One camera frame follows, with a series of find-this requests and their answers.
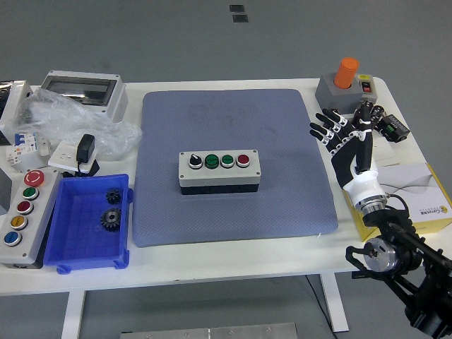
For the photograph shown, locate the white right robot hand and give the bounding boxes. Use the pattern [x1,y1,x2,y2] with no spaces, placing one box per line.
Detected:
[309,105,385,210]

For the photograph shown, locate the grey four-button control box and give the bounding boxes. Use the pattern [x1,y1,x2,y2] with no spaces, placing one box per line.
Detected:
[178,150,262,196]

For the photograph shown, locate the grey five-button control box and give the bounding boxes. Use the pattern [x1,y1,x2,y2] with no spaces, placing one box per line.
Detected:
[0,167,63,270]

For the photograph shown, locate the white yellow cardboard box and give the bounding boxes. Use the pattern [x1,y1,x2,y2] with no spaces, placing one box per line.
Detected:
[344,162,452,243]

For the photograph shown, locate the black module green terminals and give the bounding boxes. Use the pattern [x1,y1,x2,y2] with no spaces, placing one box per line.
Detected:
[376,113,410,143]

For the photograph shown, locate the grey block base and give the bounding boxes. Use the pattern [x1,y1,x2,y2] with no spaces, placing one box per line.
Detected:
[314,72,364,117]

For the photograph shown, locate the orange cylinder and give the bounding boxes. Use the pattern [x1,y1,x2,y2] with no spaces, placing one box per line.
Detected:
[333,56,360,89]

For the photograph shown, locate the white table leg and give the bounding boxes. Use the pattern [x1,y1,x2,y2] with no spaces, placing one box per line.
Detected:
[60,291,88,339]
[319,273,350,333]

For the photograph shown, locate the grey-blue table mat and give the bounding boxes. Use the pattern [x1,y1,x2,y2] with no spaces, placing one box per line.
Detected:
[132,88,339,248]

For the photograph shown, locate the small black gear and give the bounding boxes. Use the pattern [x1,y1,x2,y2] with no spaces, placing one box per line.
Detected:
[105,189,124,206]

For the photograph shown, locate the large black gear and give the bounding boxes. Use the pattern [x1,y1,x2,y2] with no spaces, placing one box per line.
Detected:
[100,208,123,232]

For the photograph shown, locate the grey distribution box clear cover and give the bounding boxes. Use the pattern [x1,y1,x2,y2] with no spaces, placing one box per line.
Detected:
[39,69,129,123]

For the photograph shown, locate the black power adapter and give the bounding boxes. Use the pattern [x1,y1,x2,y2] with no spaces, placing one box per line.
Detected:
[76,133,96,165]

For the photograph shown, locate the blue plastic bin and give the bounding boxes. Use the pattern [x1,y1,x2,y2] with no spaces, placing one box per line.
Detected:
[42,173,134,275]

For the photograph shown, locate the clear plastic bag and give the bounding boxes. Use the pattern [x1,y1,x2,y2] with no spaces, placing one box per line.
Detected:
[13,87,143,158]

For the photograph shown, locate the white power socket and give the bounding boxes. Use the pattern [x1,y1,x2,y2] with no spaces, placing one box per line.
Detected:
[47,140,98,170]

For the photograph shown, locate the white circuit breaker blue label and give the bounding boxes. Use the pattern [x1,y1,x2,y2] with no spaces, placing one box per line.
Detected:
[5,131,50,167]

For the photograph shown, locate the white wall switch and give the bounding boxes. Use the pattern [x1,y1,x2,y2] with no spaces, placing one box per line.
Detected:
[371,139,400,167]

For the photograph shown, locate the white switch box red rocker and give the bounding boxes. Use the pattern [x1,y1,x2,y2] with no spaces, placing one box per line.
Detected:
[355,73,379,105]

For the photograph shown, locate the thin black cable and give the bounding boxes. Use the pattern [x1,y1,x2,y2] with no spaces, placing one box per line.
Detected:
[304,275,329,322]

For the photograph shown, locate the white enclosure black front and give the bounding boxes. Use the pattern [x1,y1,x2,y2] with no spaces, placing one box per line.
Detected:
[0,80,35,145]

